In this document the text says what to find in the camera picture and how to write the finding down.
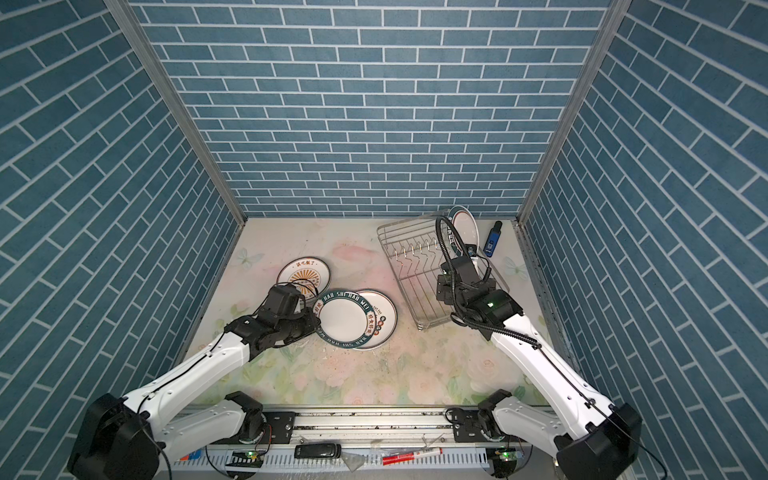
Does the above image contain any rearmost plate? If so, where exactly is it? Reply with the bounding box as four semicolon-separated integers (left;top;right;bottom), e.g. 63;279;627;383
277;257;331;300

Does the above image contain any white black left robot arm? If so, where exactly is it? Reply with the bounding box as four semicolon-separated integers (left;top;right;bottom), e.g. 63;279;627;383
67;307;319;479

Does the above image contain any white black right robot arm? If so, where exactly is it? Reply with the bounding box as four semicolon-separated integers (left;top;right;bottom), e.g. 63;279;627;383
436;255;642;479

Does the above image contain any black rectangular device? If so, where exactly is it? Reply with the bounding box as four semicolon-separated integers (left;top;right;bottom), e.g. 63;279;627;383
294;442;342;460

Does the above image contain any left green circuit board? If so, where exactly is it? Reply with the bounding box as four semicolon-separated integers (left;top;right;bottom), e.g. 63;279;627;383
225;450;264;472

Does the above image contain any green circuit board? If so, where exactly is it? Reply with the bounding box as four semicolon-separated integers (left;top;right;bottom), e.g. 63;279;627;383
225;450;264;472
488;448;524;465

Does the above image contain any white toothpaste box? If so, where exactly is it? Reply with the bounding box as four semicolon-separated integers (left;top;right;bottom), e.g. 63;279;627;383
179;449;203;462

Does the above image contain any clear plastic bag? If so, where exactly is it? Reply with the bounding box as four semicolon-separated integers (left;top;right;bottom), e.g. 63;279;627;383
340;451;367;472

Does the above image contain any right green circuit board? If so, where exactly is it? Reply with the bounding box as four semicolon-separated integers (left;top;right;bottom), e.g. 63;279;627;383
488;448;524;465

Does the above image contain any red marker pen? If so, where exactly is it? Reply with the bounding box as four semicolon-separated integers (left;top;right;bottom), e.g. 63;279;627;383
381;447;443;466

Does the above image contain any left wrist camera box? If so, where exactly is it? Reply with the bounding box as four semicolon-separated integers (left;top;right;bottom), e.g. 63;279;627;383
255;283;305;319

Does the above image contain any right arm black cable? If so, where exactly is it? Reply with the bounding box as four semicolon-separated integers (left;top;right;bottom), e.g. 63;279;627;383
434;214;670;480

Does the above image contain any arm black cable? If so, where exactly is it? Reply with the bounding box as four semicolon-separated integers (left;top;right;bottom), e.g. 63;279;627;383
134;278;319;480
434;214;670;480

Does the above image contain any chrome wire dish rack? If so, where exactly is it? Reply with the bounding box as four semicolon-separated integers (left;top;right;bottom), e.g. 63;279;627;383
377;210;509;330

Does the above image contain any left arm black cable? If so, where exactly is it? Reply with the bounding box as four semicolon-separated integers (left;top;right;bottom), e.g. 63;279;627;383
134;278;319;480

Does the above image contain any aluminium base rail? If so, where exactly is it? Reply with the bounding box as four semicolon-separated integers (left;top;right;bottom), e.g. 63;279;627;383
160;407;537;475

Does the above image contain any aluminium corner frame post right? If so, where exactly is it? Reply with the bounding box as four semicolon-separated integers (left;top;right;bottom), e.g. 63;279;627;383
517;0;631;225

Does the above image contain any aluminium corner frame post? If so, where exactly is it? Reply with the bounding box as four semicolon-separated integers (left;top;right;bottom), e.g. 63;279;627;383
104;0;247;228
517;0;631;225

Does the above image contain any aluminium corner frame post left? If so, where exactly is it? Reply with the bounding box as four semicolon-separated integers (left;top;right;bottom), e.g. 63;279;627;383
104;0;247;228

